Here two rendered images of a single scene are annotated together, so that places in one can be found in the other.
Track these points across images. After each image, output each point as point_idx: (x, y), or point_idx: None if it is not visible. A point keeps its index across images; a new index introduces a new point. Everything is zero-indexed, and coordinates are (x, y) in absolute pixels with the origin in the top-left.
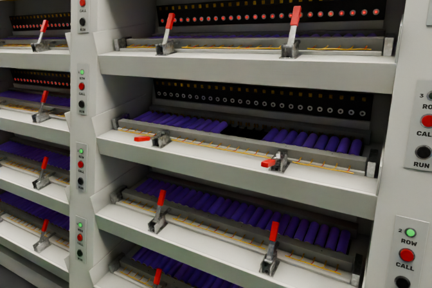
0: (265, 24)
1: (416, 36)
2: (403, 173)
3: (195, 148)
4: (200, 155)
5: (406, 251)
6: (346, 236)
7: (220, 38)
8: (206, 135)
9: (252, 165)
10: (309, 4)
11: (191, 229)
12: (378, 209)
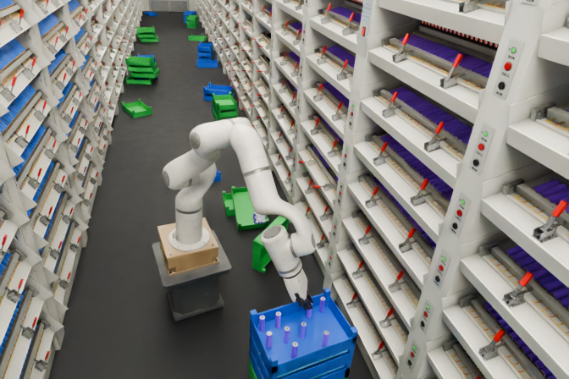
0: None
1: (341, 168)
2: (337, 204)
3: (317, 170)
4: (315, 174)
5: (334, 225)
6: None
7: (329, 134)
8: (321, 167)
9: (323, 184)
10: None
11: (316, 197)
12: (334, 211)
